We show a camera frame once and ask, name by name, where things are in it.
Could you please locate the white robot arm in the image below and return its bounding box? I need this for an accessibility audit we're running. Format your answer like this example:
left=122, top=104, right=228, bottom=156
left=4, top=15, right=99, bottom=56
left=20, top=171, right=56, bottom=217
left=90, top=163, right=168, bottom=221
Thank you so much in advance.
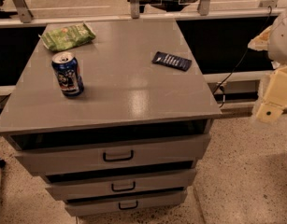
left=255, top=8, right=287, bottom=123

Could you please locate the green chip bag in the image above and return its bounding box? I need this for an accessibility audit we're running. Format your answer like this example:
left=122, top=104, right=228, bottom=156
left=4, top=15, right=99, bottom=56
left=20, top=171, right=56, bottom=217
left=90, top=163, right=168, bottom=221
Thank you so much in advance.
left=40, top=23, right=95, bottom=52

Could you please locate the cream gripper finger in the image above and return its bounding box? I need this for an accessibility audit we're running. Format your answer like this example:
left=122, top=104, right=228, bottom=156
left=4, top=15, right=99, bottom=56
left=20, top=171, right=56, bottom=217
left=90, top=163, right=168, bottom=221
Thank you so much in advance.
left=255, top=65, right=287, bottom=123

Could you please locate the grey drawer cabinet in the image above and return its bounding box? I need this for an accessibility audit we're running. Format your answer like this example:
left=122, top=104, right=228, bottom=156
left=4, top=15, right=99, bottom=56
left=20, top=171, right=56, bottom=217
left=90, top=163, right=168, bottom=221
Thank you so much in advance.
left=0, top=20, right=220, bottom=205

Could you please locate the bottom grey drawer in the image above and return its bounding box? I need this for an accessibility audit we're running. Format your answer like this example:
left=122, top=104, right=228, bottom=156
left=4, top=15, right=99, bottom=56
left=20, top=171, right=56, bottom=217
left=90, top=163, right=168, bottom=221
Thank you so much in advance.
left=65, top=189, right=187, bottom=217

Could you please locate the black cable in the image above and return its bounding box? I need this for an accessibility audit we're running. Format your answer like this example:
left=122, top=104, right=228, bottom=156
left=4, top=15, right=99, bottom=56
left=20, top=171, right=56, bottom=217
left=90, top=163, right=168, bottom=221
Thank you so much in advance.
left=211, top=6, right=273, bottom=109

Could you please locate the grey drawer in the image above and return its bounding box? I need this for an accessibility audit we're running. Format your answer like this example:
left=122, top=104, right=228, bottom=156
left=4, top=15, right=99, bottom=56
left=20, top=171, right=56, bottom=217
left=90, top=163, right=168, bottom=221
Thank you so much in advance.
left=46, top=169, right=196, bottom=201
left=16, top=133, right=210, bottom=175
left=65, top=189, right=187, bottom=217

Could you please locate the top grey drawer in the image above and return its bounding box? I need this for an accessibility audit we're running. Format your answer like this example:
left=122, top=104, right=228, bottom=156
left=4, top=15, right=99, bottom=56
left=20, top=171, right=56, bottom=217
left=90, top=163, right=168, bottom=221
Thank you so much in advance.
left=16, top=133, right=210, bottom=175

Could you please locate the middle grey drawer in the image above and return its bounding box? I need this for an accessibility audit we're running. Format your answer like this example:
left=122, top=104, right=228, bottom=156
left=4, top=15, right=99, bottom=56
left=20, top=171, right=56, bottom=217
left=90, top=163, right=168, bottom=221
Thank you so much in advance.
left=46, top=169, right=196, bottom=201

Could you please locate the dark blue snack wrapper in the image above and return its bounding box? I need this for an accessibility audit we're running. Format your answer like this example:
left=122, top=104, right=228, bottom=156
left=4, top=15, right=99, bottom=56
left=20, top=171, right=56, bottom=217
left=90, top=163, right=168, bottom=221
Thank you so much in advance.
left=152, top=51, right=192, bottom=72

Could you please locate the blue pepsi can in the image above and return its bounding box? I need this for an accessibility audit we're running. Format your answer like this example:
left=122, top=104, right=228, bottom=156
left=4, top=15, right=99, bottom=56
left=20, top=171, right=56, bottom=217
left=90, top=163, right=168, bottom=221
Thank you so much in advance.
left=51, top=51, right=84, bottom=97

